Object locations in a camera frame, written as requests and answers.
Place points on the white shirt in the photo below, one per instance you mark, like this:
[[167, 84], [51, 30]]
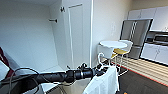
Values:
[[103, 81]]

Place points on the white hanger with shirt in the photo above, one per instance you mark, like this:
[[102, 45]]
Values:
[[100, 60]]

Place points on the yellow stool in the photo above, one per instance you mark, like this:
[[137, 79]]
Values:
[[120, 51]]

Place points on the round white table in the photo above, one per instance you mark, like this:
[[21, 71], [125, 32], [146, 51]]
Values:
[[113, 44]]

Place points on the steel fridge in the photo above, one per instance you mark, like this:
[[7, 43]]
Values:
[[136, 33]]

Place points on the white lower kitchen cabinets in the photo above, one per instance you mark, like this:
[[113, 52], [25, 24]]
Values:
[[155, 51]]

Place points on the white kitchen cabinets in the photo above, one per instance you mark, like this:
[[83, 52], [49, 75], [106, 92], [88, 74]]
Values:
[[155, 51], [148, 13]]

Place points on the black wardrobe hook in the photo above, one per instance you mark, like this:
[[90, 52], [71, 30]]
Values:
[[53, 20]]

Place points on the dark door hinge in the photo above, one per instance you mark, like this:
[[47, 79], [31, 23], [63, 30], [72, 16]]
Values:
[[62, 9]]

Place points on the white wardrobe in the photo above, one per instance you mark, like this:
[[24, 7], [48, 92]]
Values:
[[30, 33]]

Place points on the white upper kitchen cabinets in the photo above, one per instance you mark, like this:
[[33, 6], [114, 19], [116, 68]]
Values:
[[148, 13]]

